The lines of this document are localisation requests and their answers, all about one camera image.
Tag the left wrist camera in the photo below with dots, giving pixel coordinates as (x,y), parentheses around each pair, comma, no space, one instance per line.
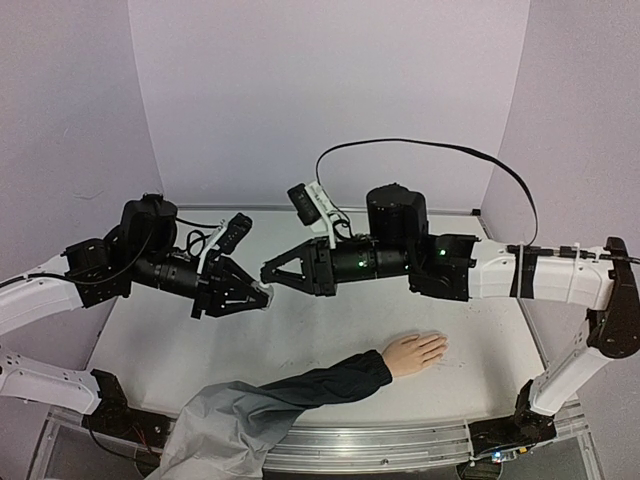
(225,240)

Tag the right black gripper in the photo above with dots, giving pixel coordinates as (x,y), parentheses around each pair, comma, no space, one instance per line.
(323,267)

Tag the black and grey sleeve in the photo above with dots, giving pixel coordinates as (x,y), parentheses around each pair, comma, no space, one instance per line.
(226,430)

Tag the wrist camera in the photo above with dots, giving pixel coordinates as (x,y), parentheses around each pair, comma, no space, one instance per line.
(315,210)
(225,240)

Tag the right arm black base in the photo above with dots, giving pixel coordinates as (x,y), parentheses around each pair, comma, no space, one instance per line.
(522,429)

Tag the aluminium table rail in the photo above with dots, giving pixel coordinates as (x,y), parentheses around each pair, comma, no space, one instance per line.
(290,208)
(333,450)

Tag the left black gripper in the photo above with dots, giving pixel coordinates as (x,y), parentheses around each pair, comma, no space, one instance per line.
(216,287)

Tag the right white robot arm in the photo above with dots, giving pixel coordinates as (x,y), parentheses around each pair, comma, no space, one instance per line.
(463,267)

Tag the aluminium table front rail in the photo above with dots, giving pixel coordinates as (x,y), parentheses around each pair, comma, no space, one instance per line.
(333,450)

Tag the clear nail polish bottle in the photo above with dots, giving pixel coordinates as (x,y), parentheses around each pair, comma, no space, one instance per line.
(264,294)

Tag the aluminium table back rail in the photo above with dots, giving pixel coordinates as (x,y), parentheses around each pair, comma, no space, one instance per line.
(290,208)

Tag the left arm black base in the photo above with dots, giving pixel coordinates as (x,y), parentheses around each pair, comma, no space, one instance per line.
(116,419)

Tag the mannequin hand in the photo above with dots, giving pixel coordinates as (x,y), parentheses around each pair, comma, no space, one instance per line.
(414,353)

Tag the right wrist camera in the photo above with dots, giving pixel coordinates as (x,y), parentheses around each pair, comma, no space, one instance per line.
(315,210)

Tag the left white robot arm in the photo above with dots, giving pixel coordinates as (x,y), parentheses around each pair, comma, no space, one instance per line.
(43,292)

